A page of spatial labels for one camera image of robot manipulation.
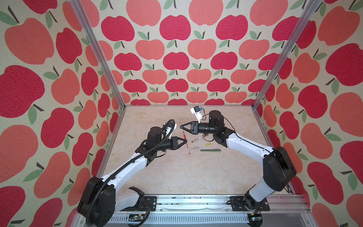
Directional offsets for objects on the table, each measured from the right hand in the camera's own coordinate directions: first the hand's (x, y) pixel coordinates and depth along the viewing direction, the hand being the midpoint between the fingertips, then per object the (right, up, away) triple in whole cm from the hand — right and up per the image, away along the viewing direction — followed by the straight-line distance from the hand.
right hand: (183, 126), depth 75 cm
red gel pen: (+1, -9, 0) cm, 10 cm away
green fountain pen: (+20, -17, +19) cm, 32 cm away
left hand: (+2, -9, 0) cm, 10 cm away
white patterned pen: (+13, -10, +26) cm, 31 cm away
